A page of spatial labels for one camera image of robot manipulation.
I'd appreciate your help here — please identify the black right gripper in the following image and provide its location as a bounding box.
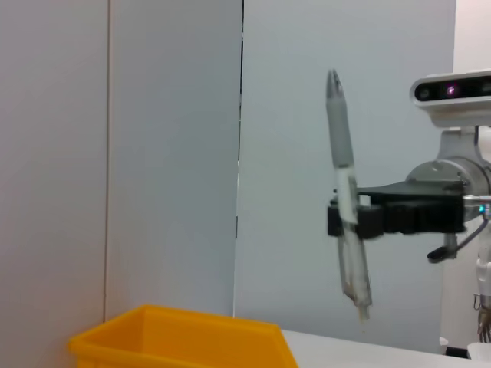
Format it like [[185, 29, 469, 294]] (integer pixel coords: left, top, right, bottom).
[[328, 182, 467, 239]]

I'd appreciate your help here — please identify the silver pen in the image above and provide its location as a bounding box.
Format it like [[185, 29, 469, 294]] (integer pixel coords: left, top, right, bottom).
[[325, 68, 373, 323]]

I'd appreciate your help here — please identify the yellow plastic bin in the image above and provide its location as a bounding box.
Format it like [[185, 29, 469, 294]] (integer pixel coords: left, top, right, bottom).
[[68, 304, 298, 368]]

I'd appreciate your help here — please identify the right gripper cable with plug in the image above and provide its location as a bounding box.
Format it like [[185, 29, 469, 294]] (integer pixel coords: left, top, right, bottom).
[[427, 194, 491, 264]]

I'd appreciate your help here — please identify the white robot neck bracket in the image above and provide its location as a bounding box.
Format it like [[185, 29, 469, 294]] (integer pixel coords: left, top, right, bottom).
[[437, 125, 491, 164]]

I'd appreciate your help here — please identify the white robot head camera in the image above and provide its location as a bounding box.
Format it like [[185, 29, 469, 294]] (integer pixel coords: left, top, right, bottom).
[[409, 68, 491, 127]]

